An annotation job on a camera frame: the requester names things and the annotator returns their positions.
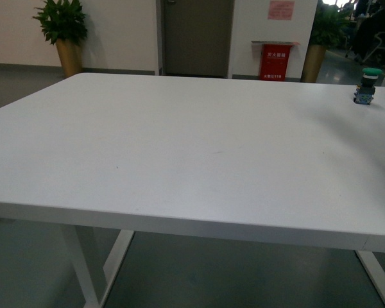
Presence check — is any grey door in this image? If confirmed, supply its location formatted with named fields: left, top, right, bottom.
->
left=161, top=0, right=234, bottom=78

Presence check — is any red fire extinguisher box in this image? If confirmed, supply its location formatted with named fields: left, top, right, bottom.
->
left=252, top=40, right=300, bottom=81

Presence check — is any left potted green plant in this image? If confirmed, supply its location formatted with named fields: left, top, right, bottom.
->
left=33, top=0, right=87, bottom=78

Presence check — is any potted green plant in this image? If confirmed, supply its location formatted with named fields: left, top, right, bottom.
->
left=300, top=1, right=348, bottom=83
left=33, top=0, right=87, bottom=78

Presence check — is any right potted green plant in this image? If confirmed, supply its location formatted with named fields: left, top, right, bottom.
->
left=300, top=1, right=348, bottom=83

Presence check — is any office chair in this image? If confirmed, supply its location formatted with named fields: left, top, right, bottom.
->
left=345, top=31, right=385, bottom=65

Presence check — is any pink wall notice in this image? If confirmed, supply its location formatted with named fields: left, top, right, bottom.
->
left=268, top=1, right=295, bottom=21

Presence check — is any white table leg frame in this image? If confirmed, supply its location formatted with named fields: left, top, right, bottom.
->
left=61, top=225, right=385, bottom=307

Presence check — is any green push button switch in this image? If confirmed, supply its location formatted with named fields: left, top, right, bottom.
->
left=353, top=67, right=382, bottom=105

